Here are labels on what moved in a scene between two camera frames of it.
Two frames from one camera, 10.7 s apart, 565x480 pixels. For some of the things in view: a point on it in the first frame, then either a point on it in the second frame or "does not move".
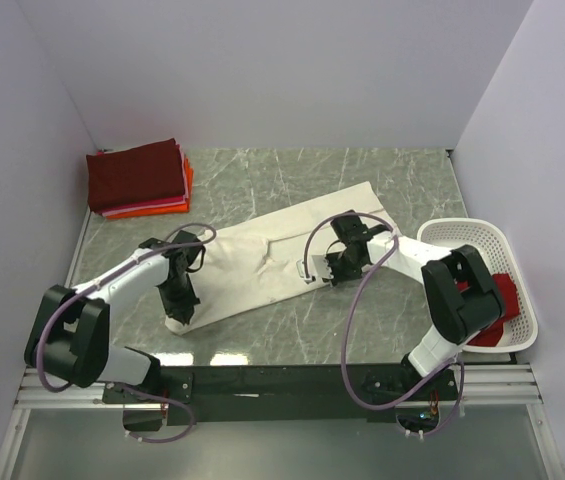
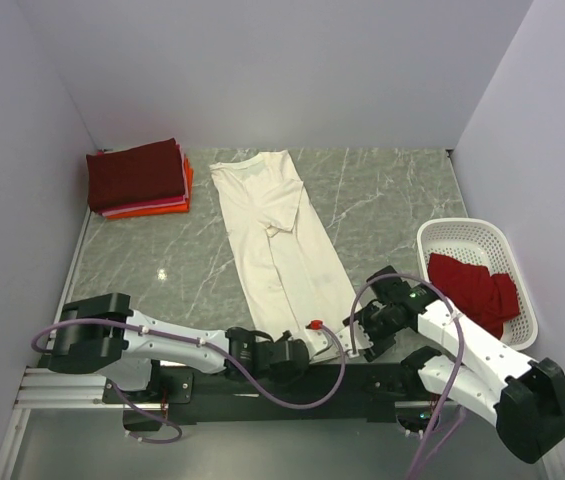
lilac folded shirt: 186,192 does not move
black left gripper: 184,309 to 279,379
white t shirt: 255,258 to 292,266
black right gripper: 337,277 to 362,317
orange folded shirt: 190,176 does not move
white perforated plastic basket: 449,234 does not move
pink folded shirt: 139,205 does not move
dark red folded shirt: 146,173 does not move
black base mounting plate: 286,394 does not move
